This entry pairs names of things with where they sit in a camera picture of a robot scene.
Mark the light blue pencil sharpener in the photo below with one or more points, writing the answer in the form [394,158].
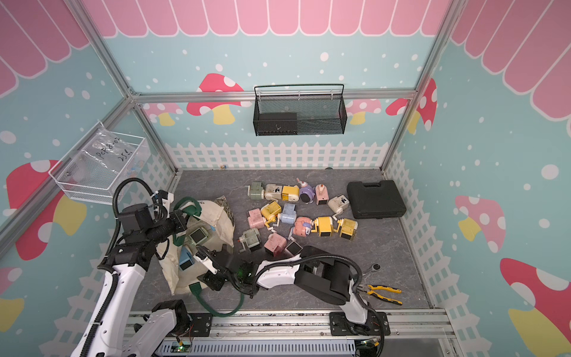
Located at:
[186,259]

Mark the pink clear-drawer pencil sharpener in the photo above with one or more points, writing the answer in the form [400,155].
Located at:
[275,245]

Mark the yellow crank pencil sharpener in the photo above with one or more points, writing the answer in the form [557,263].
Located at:
[271,214]

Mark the pink boxy pencil sharpener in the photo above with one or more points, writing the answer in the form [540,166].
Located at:
[256,219]

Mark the cream crank pencil sharpener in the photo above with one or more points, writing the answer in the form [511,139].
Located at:
[338,204]

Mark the clear wall bin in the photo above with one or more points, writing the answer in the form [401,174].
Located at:
[93,169]

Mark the teal grey pencil sharpener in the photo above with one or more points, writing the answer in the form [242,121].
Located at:
[198,236]

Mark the pink red-drawer pencil sharpener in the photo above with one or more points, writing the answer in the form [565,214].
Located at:
[293,249]

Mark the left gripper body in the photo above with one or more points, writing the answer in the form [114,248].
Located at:
[176,222]

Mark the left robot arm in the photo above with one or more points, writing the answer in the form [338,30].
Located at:
[139,229]

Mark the black wire mesh basket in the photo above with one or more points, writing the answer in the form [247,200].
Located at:
[320,108]

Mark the black box in basket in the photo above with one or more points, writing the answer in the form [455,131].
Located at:
[276,124]

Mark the beige pencil sharpener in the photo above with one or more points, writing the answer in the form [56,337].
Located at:
[273,192]

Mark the yellow black pencil sharpener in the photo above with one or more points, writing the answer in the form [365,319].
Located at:
[346,229]

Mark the yellow white pencil sharpener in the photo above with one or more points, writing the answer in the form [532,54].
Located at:
[323,226]

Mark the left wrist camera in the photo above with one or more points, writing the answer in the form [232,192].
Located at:
[163,198]

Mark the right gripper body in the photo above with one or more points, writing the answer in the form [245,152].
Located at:
[229,279]

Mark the cream canvas tote bag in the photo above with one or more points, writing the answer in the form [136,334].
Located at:
[217,217]

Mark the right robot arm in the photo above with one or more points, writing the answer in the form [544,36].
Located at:
[332,278]

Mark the mint green pencil sharpener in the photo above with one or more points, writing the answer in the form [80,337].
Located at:
[250,240]

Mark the purple pencil sharpener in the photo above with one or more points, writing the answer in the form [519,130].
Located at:
[307,192]

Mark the black plastic tool case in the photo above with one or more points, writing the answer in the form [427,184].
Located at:
[377,200]

